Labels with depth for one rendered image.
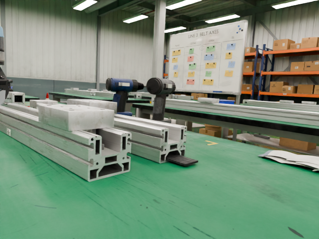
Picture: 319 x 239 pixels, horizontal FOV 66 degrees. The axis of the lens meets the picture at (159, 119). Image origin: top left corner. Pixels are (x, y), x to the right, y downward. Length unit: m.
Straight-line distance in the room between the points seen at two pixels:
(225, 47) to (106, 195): 3.48
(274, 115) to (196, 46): 2.44
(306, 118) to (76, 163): 1.62
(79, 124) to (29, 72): 11.94
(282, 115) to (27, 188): 1.72
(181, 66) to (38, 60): 9.14
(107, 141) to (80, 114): 0.08
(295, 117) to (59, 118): 1.64
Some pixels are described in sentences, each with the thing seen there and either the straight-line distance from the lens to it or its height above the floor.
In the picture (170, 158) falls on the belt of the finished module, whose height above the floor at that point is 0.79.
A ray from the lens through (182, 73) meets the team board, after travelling 4.27.
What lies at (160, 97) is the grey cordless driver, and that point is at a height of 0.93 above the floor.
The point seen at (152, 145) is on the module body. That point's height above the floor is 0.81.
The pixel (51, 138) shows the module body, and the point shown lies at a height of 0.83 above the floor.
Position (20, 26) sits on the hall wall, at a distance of 12.59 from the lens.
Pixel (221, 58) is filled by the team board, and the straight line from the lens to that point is 3.78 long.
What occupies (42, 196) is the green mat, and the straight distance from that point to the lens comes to 0.44.
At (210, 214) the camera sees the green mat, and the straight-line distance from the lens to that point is 0.39.
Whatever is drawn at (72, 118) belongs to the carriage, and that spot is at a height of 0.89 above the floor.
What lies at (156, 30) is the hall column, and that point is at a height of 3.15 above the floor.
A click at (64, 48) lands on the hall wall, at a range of 12.96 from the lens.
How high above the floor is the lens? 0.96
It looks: 7 degrees down
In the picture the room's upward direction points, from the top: 3 degrees clockwise
